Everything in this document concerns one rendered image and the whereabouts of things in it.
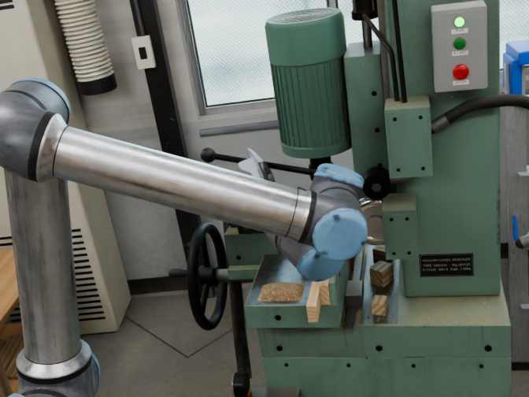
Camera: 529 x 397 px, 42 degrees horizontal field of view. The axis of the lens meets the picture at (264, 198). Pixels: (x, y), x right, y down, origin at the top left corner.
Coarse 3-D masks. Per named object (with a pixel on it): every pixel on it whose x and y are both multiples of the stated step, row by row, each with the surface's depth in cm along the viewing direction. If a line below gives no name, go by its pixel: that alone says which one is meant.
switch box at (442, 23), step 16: (480, 0) 131; (432, 16) 129; (448, 16) 128; (464, 16) 128; (480, 16) 127; (432, 32) 131; (448, 32) 130; (480, 32) 129; (432, 48) 136; (448, 48) 131; (464, 48) 130; (480, 48) 130; (448, 64) 132; (464, 64) 132; (480, 64) 131; (448, 80) 134; (480, 80) 132
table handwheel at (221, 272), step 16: (208, 224) 183; (192, 240) 176; (192, 256) 172; (208, 256) 183; (224, 256) 196; (192, 272) 171; (208, 272) 182; (224, 272) 182; (192, 288) 171; (208, 288) 182; (224, 288) 196; (192, 304) 172; (224, 304) 193; (208, 320) 179
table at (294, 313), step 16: (272, 256) 171; (240, 272) 174; (256, 272) 173; (272, 272) 164; (288, 272) 163; (256, 288) 158; (304, 288) 155; (256, 304) 152; (272, 304) 151; (288, 304) 150; (304, 304) 150; (256, 320) 153; (272, 320) 153; (288, 320) 152; (304, 320) 151; (320, 320) 150; (336, 320) 149
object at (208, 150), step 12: (204, 156) 152; (216, 156) 153; (228, 156) 153; (276, 168) 151; (288, 168) 151; (300, 168) 151; (372, 168) 149; (372, 180) 146; (384, 180) 146; (396, 180) 147; (408, 180) 147; (372, 192) 147; (384, 192) 147
